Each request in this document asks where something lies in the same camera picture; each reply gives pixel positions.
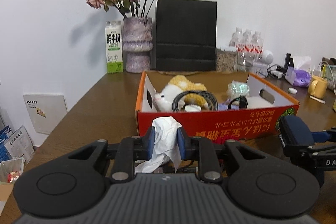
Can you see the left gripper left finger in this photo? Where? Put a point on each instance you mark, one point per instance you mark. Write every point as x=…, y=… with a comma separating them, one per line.
x=149, y=141

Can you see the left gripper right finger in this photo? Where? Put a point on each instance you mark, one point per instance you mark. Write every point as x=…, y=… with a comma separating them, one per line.
x=183, y=141

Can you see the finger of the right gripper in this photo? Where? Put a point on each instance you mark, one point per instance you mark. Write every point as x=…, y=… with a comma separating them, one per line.
x=294, y=131
x=325, y=136

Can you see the white tissue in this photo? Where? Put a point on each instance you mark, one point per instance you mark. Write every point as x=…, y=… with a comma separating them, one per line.
x=165, y=145

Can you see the white ribbed lid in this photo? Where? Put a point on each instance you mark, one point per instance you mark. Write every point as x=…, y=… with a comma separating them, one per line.
x=192, y=108

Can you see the yellow white plush toy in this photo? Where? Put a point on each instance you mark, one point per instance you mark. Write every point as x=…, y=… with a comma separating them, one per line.
x=176, y=85

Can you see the white round cap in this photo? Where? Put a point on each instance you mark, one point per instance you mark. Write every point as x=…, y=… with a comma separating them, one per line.
x=292, y=90

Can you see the yellow mug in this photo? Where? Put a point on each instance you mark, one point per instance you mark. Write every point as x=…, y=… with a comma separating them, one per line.
x=317, y=87

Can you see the purple cloth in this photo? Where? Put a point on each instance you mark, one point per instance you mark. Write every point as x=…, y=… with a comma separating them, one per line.
x=223, y=106

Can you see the orange cardboard box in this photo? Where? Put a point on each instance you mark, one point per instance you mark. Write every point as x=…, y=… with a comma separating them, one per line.
x=250, y=123

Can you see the purple tissue pack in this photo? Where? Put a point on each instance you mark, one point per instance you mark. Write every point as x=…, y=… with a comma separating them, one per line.
x=298, y=78

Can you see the white power adapter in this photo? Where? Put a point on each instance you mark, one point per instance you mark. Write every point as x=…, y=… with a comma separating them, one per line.
x=277, y=74

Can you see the white tin box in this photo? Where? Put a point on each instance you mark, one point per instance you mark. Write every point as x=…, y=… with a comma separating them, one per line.
x=260, y=69

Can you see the iridescent crumpled wrapper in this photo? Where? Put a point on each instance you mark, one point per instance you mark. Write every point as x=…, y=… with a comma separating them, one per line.
x=237, y=89

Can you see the empty clear glass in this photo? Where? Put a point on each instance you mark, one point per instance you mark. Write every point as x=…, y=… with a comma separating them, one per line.
x=245, y=61

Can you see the clear jar of pellets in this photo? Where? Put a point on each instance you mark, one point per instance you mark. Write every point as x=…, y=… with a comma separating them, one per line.
x=226, y=59

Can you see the right water bottle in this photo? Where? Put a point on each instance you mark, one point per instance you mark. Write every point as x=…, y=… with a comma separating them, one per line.
x=257, y=43

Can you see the water bottle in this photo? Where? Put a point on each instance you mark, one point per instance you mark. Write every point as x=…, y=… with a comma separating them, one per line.
x=247, y=41
x=237, y=40
x=257, y=43

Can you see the purple marbled vase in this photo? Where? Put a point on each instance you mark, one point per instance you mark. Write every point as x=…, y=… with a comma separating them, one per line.
x=137, y=43

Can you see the middle water bottle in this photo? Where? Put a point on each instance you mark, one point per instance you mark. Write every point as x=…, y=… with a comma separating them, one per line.
x=247, y=41

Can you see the left water bottle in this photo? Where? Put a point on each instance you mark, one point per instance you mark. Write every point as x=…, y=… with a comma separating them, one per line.
x=237, y=40

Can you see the green white milk carton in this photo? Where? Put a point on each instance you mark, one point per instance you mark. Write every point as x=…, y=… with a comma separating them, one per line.
x=113, y=47

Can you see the black paper bag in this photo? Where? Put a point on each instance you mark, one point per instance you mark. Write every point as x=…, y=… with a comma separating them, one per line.
x=186, y=33

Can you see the blue white booklets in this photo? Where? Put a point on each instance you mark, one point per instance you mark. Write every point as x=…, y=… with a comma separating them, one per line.
x=15, y=145

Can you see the small trash bin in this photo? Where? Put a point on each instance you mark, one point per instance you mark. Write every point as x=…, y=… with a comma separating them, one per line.
x=10, y=170

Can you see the white wall panel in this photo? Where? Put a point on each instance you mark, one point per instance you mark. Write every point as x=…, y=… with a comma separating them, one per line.
x=45, y=111

